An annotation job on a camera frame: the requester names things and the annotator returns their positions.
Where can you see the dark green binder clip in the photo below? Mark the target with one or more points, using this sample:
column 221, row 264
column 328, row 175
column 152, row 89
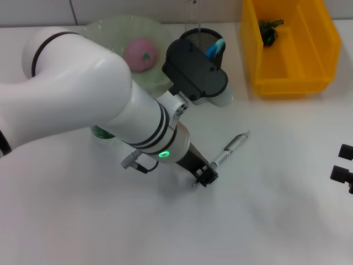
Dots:
column 268, row 33

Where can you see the black mesh pen holder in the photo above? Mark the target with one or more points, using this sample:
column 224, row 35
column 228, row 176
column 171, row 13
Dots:
column 209, row 38

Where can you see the clear plastic ruler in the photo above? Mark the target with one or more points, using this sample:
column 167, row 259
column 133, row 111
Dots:
column 193, row 16

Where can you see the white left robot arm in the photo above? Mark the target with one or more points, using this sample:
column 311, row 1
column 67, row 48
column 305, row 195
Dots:
column 69, row 82

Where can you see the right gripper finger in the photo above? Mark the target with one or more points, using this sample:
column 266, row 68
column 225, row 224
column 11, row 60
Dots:
column 342, row 174
column 347, row 151

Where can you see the yellow plastic storage bin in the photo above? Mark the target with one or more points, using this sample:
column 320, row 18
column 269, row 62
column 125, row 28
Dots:
column 303, row 77

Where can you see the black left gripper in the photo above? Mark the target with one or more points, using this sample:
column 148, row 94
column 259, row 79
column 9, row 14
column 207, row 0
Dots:
column 191, row 160

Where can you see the green translucent fruit plate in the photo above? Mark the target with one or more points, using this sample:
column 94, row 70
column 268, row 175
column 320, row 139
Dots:
column 115, row 30

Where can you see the clear bottle green label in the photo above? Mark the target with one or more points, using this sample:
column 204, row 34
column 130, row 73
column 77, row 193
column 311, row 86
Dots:
column 100, row 132

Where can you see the pink peach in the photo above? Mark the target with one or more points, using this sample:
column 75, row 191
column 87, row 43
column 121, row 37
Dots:
column 140, row 55

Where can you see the blue scissors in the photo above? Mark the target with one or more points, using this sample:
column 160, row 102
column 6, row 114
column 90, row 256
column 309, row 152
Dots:
column 215, row 49

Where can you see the white grey ballpoint pen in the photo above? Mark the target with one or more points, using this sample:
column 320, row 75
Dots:
column 234, row 143

